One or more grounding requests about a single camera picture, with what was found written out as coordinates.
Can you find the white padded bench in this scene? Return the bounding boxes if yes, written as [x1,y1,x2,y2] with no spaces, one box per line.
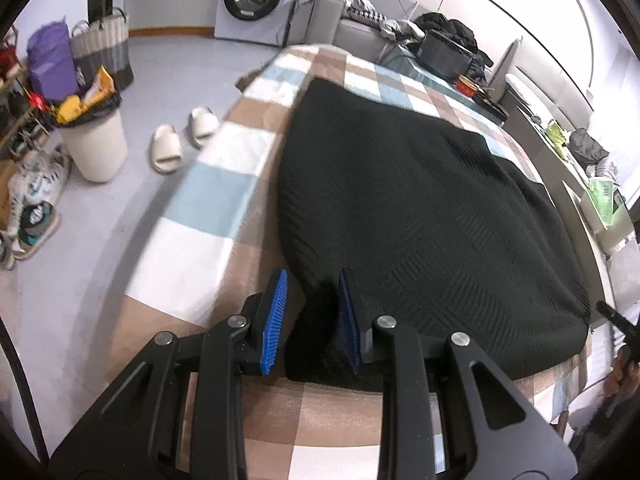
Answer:
[505,35,596,126]

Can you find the grey sofa with clothes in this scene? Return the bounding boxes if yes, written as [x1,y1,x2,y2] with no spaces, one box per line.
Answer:
[300,0,426,41]

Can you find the beige slipper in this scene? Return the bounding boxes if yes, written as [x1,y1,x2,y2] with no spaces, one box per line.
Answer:
[150,124,182,175]
[187,106,221,148]

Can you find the white trash bin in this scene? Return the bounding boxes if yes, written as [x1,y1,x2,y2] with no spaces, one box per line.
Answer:
[52,92,130,183]

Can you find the grey bed headboard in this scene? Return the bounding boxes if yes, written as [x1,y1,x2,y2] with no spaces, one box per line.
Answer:
[502,105,618,306]

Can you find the black clothes pile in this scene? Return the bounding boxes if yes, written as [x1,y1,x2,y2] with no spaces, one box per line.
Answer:
[412,10,493,83]

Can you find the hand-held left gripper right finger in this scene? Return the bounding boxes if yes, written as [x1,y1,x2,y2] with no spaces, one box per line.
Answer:
[337,268,578,480]

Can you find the woven basket bag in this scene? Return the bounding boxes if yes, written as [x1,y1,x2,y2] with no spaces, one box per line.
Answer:
[70,7,135,92]

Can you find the grey folded clothes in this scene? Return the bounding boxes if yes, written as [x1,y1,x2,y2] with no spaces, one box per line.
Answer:
[567,127,621,181]

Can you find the green plastic bag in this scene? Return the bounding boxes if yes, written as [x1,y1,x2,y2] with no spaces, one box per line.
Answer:
[587,177,628,228]

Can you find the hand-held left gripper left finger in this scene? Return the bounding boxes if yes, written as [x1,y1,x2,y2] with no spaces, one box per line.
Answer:
[50,267,291,480]

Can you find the dark tray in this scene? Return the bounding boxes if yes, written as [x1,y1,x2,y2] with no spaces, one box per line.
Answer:
[475,87,507,117]

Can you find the grey upright board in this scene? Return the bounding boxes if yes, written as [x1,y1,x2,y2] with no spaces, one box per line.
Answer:
[487,36,525,103]

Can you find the white and green sneakers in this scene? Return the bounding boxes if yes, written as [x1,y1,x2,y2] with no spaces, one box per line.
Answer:
[7,150,72,213]

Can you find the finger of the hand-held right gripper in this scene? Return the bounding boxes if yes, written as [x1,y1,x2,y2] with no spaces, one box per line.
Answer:
[596,300,640,366]

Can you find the dark teal sneaker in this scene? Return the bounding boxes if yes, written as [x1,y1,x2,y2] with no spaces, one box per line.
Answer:
[11,200,62,261]

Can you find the orange snack packet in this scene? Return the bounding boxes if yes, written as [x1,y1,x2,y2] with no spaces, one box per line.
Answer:
[85,65,117,111]

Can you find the checked blanket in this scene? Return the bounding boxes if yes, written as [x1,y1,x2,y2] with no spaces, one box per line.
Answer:
[117,44,616,480]

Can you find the teal bed sheet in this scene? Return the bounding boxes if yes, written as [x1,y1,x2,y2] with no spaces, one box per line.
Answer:
[380,45,506,121]

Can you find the black knit sweater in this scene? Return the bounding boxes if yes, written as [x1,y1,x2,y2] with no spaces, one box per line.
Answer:
[275,76,593,391]

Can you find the person's right hand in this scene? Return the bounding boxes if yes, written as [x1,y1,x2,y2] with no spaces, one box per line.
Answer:
[602,347,632,401]

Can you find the white box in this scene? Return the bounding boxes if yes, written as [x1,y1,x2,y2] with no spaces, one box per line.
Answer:
[580,195,636,256]

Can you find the purple bag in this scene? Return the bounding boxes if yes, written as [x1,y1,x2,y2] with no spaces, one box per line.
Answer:
[26,22,78,103]

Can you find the yellow packet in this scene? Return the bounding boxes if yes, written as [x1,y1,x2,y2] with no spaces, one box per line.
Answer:
[55,95,83,125]

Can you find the black storage box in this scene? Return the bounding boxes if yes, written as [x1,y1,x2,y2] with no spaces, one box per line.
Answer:
[416,30,476,78]

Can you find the shoe rack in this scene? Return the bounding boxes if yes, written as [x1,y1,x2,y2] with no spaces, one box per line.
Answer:
[0,25,57,161]

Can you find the yellow-green packet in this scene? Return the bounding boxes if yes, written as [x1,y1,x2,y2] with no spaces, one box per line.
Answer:
[545,120,571,153]

